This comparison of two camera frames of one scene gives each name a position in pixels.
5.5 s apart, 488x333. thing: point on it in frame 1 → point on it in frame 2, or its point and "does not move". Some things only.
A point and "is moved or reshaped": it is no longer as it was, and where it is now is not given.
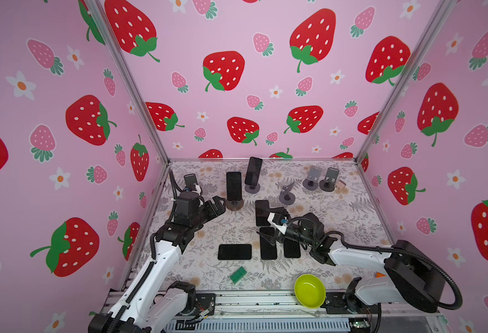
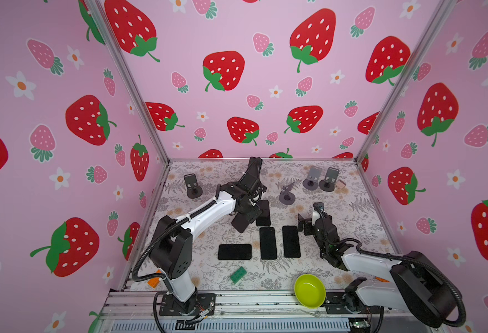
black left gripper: [219, 209] → [254, 213]
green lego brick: [238, 275] does not move
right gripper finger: [272, 240] → [307, 220]
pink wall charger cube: [340, 184] does not move
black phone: [261, 212] does not move
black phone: [267, 250] does not move
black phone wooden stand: [234, 186] is moved or reshaped
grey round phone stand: [312, 182] does not move
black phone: [235, 252] does not move
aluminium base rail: [283, 313] does not move
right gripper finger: [277, 218] → [309, 229]
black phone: [292, 249] does not move
